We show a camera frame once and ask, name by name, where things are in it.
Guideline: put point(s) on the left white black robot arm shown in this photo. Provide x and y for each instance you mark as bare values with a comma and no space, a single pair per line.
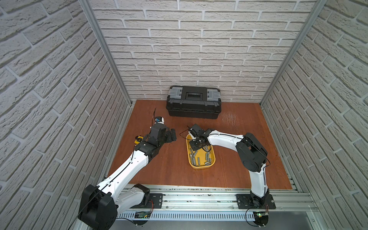
100,205

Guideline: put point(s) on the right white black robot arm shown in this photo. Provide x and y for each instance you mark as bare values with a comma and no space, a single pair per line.
251,152

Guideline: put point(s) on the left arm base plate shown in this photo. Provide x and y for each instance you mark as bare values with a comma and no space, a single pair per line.
155,201

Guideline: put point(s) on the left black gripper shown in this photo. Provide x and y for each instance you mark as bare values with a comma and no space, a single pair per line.
168,135

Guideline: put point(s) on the yellow plastic tray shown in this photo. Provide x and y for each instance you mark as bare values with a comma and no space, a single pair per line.
205,157

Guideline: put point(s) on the aluminium rail frame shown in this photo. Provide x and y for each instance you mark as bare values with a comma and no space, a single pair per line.
190,203

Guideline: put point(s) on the black plastic toolbox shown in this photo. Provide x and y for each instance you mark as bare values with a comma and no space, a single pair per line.
194,101

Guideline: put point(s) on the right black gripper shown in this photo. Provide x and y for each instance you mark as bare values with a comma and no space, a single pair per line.
193,147

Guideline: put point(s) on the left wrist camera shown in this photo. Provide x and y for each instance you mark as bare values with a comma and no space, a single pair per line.
159,120

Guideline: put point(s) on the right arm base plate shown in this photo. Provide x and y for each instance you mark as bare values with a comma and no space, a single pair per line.
250,201

